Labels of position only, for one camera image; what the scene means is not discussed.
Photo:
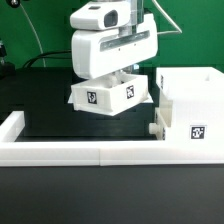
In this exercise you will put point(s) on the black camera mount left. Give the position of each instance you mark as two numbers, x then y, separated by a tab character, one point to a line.
6	68

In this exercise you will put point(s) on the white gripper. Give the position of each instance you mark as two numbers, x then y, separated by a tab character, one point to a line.
97	53

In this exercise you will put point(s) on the white fiducial marker sheet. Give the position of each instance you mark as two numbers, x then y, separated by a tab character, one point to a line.
147	100

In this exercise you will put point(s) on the white front drawer tray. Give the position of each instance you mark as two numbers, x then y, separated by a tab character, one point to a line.
161	123

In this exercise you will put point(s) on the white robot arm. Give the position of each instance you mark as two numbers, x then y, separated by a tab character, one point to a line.
136	17

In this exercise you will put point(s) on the white drawer cabinet box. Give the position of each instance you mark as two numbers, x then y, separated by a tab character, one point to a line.
196	97

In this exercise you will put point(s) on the white drawer tray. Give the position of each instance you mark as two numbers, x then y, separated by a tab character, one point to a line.
161	123
99	96

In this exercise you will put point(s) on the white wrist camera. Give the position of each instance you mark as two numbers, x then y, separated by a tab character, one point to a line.
101	15

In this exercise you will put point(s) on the white U-shaped frame wall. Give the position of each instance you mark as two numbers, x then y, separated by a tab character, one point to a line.
99	153

